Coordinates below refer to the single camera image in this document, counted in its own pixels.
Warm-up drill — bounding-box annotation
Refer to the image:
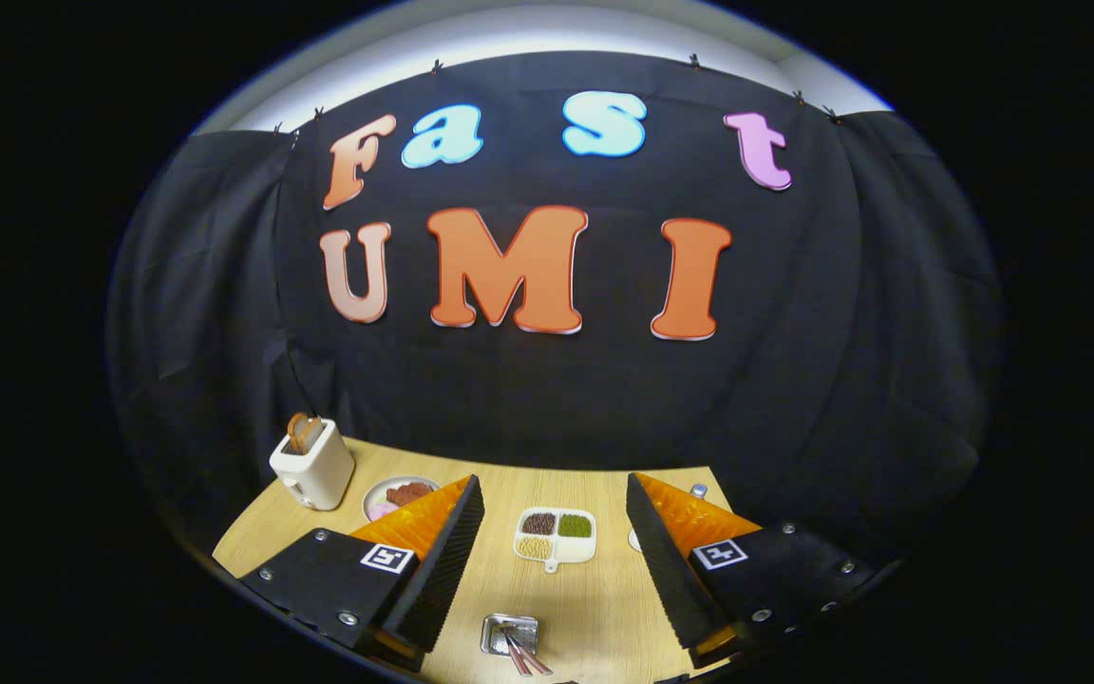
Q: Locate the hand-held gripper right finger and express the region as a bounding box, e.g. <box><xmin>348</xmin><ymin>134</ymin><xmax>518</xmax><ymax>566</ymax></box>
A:
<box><xmin>625</xmin><ymin>472</ymin><xmax>880</xmax><ymax>671</ymax></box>

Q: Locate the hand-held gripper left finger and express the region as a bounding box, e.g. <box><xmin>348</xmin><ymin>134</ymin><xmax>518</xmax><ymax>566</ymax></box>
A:
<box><xmin>238</xmin><ymin>474</ymin><xmax>486</xmax><ymax>673</ymax></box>

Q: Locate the fork with checkered handle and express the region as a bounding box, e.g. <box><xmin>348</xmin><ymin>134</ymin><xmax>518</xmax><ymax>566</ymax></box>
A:
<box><xmin>501</xmin><ymin>624</ymin><xmax>531</xmax><ymax>677</ymax></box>

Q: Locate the spoon with checkered handle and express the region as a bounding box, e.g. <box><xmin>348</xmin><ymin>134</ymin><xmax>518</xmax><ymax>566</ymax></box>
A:
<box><xmin>509</xmin><ymin>624</ymin><xmax>555</xmax><ymax>675</ymax></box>

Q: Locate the square metal basket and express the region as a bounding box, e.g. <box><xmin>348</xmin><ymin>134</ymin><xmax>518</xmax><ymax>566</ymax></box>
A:
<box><xmin>480</xmin><ymin>613</ymin><xmax>541</xmax><ymax>658</ymax></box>

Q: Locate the white divided tray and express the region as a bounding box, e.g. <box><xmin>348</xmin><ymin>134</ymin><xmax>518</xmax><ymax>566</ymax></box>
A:
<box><xmin>513</xmin><ymin>506</ymin><xmax>597</xmax><ymax>574</ymax></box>

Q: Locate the white oval plate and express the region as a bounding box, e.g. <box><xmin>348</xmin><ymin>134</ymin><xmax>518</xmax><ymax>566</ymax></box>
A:
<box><xmin>362</xmin><ymin>475</ymin><xmax>443</xmax><ymax>523</ymax></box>

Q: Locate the white toaster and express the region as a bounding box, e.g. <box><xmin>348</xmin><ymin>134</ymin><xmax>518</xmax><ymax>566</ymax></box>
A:
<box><xmin>269</xmin><ymin>418</ymin><xmax>356</xmax><ymax>512</ymax></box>

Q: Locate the brown bread slice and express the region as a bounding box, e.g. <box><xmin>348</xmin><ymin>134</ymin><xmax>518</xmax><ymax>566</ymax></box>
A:
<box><xmin>286</xmin><ymin>411</ymin><xmax>324</xmax><ymax>454</ymax></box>

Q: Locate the black backdrop cloth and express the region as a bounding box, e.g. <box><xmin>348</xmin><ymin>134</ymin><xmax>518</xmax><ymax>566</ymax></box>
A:
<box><xmin>105</xmin><ymin>49</ymin><xmax>1004</xmax><ymax>571</ymax></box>

